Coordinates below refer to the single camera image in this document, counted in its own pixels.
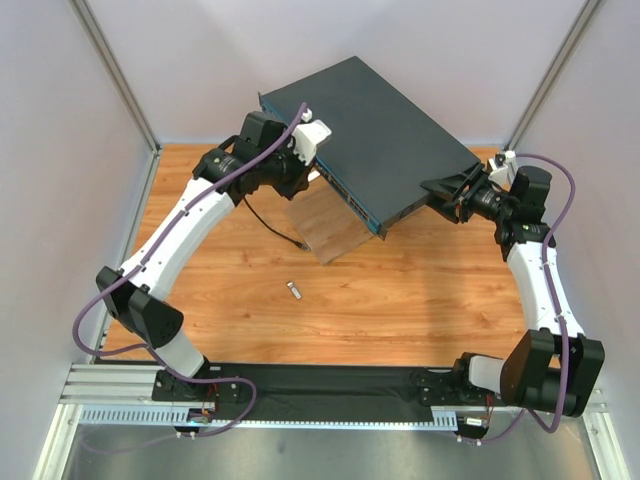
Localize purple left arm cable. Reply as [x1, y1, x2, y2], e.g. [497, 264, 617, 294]
[72, 102, 309, 454]

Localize aluminium frame post right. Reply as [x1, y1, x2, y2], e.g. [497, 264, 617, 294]
[503, 0, 605, 150]

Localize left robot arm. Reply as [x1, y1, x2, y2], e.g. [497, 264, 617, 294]
[96, 108, 331, 378]

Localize aluminium frame post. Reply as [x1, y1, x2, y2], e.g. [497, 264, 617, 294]
[68, 0, 162, 151]
[503, 0, 605, 150]

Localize black cloth strip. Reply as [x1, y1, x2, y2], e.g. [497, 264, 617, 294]
[209, 362, 511, 425]

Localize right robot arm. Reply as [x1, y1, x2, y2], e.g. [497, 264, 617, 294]
[421, 153, 605, 417]

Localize wooden support board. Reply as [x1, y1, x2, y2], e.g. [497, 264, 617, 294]
[285, 185, 373, 265]

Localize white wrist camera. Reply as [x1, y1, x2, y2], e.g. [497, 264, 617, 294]
[487, 150, 517, 187]
[292, 108, 332, 166]

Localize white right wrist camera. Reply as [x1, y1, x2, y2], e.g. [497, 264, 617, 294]
[487, 150, 517, 187]

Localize aluminium frame post left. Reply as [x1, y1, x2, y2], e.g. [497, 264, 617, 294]
[68, 0, 162, 151]

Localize blue-faced grey network switch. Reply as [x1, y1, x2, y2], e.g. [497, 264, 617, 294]
[259, 56, 480, 238]

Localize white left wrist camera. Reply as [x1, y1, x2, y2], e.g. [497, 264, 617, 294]
[292, 108, 332, 166]

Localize black patch cable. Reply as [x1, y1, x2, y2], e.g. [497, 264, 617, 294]
[243, 194, 310, 251]

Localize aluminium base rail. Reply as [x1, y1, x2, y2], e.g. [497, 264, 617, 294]
[59, 362, 609, 436]

